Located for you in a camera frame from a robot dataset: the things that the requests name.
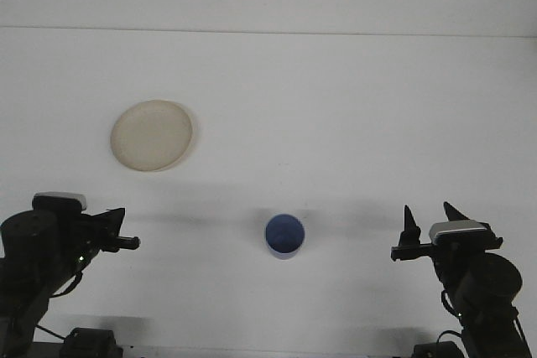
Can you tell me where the pale blue cup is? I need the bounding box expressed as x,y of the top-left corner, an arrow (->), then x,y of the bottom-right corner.
264,213 -> 306,262

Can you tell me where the pale round plate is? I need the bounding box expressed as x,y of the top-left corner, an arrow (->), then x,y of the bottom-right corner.
110,99 -> 200,174

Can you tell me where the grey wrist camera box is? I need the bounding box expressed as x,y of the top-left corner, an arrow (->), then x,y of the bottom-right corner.
427,219 -> 495,246
32,192 -> 88,212

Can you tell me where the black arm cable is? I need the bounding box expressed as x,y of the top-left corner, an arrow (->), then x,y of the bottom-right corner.
36,269 -> 84,340
435,289 -> 465,349

